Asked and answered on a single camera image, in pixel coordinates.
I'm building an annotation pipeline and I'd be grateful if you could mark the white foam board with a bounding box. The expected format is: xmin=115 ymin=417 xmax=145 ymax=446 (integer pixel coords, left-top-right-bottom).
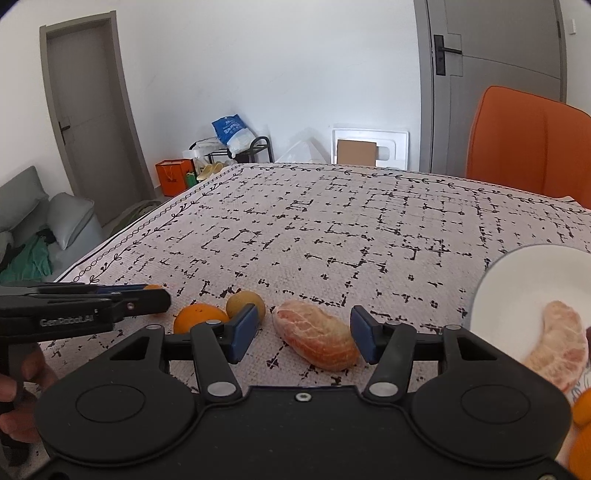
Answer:
xmin=329 ymin=124 xmax=411 ymax=172

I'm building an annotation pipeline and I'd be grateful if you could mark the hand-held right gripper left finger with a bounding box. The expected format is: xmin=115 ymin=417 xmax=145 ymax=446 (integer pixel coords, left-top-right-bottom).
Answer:
xmin=60 ymin=303 xmax=260 ymax=408

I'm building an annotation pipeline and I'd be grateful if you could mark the green-brown kiwi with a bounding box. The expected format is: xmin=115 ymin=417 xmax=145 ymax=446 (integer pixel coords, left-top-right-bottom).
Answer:
xmin=226 ymin=289 xmax=267 ymax=320

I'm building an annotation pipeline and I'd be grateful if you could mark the black door lock handle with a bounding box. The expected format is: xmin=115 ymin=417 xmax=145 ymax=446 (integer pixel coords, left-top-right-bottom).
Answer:
xmin=433 ymin=34 xmax=463 ymax=77

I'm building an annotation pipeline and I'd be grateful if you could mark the medium orange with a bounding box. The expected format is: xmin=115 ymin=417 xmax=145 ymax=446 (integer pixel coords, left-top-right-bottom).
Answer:
xmin=566 ymin=427 xmax=591 ymax=480

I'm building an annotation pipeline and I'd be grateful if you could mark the green cloth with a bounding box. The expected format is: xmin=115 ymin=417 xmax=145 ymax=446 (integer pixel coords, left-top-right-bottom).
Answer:
xmin=8 ymin=235 xmax=53 ymax=278

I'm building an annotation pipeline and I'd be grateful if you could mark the pair of yellow slippers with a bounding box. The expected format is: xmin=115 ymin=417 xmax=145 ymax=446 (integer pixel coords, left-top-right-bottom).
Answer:
xmin=197 ymin=162 xmax=227 ymax=182

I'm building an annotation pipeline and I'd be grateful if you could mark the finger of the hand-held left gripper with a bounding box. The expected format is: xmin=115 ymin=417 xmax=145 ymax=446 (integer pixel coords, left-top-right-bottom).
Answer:
xmin=0 ymin=282 xmax=150 ymax=299
xmin=41 ymin=290 xmax=172 ymax=320

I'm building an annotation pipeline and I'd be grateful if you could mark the plain grey door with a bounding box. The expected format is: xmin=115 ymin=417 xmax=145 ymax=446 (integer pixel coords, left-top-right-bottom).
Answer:
xmin=39 ymin=16 xmax=154 ymax=204

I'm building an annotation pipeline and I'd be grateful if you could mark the grey door with black lock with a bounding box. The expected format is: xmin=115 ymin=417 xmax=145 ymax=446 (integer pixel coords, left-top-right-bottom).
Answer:
xmin=414 ymin=0 xmax=574 ymax=177

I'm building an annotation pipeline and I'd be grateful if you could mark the curved peeled pomelo segment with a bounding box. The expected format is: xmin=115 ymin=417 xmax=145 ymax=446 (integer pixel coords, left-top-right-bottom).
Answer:
xmin=523 ymin=300 xmax=590 ymax=394

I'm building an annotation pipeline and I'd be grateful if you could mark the green round mat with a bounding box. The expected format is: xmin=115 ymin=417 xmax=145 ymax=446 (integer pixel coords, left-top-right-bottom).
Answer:
xmin=108 ymin=199 xmax=160 ymax=234

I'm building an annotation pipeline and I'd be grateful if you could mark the white plate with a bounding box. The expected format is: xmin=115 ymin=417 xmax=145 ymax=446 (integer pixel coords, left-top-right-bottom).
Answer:
xmin=469 ymin=244 xmax=591 ymax=431

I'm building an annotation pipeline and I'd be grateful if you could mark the grey cushion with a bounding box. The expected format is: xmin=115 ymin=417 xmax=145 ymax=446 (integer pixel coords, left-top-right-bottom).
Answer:
xmin=45 ymin=192 xmax=96 ymax=250

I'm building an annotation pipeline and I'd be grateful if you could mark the white bag on rack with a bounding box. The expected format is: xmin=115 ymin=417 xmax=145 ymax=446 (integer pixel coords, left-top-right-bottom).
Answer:
xmin=182 ymin=141 xmax=232 ymax=162

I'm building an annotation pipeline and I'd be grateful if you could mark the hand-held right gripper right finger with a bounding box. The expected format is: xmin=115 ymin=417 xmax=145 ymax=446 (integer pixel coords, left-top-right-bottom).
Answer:
xmin=349 ymin=305 xmax=546 ymax=408

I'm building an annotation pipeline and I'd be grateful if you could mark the person's left hand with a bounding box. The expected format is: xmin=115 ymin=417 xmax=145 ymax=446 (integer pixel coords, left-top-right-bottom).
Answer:
xmin=0 ymin=344 xmax=59 ymax=445

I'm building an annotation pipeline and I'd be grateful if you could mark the black patterned white tablecloth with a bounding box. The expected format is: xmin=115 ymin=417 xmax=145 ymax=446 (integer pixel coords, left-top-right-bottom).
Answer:
xmin=46 ymin=162 xmax=591 ymax=464

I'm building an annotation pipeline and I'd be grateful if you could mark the grey sofa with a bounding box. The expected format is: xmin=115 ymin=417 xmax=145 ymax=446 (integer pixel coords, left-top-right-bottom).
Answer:
xmin=0 ymin=165 xmax=105 ymax=283

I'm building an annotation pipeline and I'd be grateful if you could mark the orange chair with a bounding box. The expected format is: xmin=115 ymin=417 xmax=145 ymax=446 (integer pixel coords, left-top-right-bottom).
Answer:
xmin=465 ymin=86 xmax=591 ymax=209

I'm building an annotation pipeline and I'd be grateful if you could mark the brown cardboard sheet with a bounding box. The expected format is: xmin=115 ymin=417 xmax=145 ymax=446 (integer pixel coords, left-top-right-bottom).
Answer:
xmin=335 ymin=138 xmax=379 ymax=166

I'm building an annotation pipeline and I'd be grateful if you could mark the orange box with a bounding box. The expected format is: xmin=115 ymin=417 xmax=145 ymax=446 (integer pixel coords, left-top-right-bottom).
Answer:
xmin=154 ymin=159 xmax=195 ymax=197

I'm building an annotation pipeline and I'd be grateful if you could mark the large orange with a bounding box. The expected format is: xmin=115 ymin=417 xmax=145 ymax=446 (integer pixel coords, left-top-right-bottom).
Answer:
xmin=174 ymin=303 xmax=230 ymax=336

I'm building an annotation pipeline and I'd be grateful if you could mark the blue and white bag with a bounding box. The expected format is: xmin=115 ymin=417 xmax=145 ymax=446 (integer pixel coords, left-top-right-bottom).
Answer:
xmin=212 ymin=113 xmax=256 ymax=156

